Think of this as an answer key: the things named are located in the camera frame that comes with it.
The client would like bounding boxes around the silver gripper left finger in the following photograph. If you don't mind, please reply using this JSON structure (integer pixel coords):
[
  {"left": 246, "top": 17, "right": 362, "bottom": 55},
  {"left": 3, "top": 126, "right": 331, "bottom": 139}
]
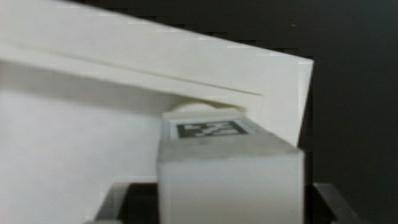
[{"left": 84, "top": 183, "right": 161, "bottom": 224}]

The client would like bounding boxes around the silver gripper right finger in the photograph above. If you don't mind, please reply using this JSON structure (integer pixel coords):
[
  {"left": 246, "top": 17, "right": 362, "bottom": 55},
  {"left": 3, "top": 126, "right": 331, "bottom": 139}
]
[{"left": 305, "top": 183, "right": 369, "bottom": 224}]

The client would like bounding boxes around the white table leg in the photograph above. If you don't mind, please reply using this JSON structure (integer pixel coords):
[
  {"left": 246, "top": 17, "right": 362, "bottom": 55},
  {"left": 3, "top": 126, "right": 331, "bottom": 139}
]
[{"left": 157, "top": 109, "right": 305, "bottom": 224}]

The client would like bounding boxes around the white square tabletop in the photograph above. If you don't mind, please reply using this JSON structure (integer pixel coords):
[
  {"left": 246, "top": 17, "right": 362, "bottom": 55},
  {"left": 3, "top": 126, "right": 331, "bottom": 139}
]
[{"left": 0, "top": 0, "right": 314, "bottom": 224}]

